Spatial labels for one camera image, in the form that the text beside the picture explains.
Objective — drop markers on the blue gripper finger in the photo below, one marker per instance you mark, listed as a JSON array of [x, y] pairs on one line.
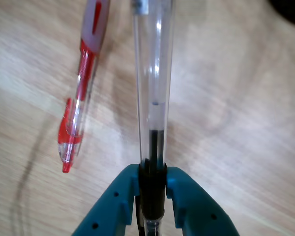
[[199, 209], [110, 209]]

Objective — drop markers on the clear stick pen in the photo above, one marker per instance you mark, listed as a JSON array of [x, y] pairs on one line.
[[152, 73]]

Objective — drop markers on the red retractable pen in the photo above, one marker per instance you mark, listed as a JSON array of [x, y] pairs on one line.
[[84, 64]]

